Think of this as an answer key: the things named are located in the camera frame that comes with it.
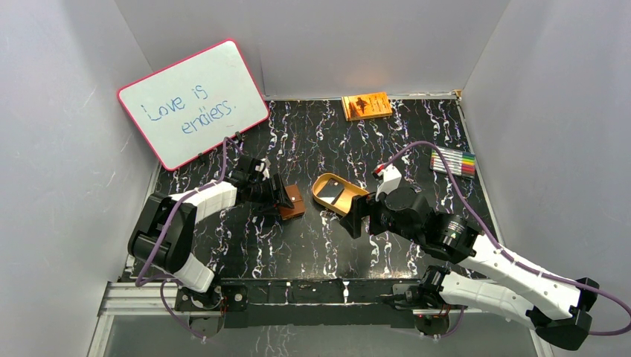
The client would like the purple cable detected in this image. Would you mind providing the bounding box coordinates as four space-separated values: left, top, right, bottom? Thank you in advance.
374 141 631 341
134 136 245 341

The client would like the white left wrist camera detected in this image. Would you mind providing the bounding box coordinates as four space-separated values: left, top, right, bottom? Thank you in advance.
254 158 270 181

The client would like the aluminium rail frame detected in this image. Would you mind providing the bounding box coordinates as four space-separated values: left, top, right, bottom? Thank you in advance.
86 280 556 357

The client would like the gold oval tin tray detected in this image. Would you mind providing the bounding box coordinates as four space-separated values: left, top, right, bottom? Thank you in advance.
311 173 369 216

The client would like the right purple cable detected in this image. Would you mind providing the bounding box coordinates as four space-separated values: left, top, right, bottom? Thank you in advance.
374 141 631 341

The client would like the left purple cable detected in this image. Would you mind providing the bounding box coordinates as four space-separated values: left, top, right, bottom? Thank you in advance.
134 136 245 341

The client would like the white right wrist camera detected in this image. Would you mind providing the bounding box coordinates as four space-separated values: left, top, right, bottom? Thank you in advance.
374 164 402 201

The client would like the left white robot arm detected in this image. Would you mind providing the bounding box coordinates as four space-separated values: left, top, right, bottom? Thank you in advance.
127 156 295 309

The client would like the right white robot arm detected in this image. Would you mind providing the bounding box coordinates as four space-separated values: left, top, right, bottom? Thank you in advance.
341 187 597 351

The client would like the colour marker pen set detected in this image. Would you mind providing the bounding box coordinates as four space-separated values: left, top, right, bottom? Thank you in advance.
429 147 476 179

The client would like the brown leather card holder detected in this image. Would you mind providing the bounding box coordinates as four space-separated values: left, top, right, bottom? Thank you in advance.
278 184 306 221

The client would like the pink framed whiteboard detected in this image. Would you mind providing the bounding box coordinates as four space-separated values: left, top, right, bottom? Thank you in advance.
117 39 269 171

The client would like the orange book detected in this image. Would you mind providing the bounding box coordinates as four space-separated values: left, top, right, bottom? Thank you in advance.
341 91 393 121

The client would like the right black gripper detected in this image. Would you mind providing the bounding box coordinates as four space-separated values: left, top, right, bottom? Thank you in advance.
339 191 422 245

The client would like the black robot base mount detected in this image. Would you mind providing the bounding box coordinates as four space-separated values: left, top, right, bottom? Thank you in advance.
175 278 461 338

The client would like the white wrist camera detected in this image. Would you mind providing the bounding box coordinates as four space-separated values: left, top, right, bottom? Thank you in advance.
254 158 270 181
374 164 402 201

